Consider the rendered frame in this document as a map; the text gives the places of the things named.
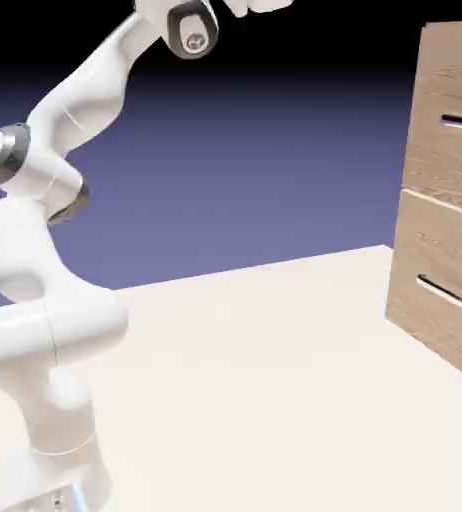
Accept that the light wood cabinet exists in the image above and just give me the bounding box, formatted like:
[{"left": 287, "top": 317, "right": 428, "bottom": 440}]
[{"left": 384, "top": 19, "right": 462, "bottom": 390}]

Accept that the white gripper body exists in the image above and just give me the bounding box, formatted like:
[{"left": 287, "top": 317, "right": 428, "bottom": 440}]
[{"left": 223, "top": 0, "right": 296, "bottom": 20}]

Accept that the light wood drawer front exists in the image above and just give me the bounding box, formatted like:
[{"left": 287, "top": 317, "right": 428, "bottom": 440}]
[
  {"left": 401, "top": 21, "right": 462, "bottom": 224},
  {"left": 384, "top": 189, "right": 462, "bottom": 390}
]

